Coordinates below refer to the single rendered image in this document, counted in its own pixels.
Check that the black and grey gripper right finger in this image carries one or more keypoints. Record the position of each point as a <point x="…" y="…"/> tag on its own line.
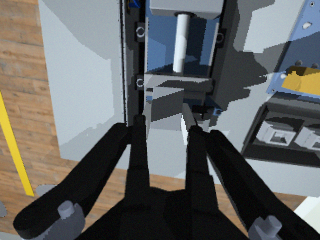
<point x="261" y="213"/>

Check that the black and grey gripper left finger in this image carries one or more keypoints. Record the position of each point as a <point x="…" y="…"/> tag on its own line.
<point x="60" y="213"/>

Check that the yellow block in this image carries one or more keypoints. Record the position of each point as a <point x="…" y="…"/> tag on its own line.
<point x="303" y="79"/>

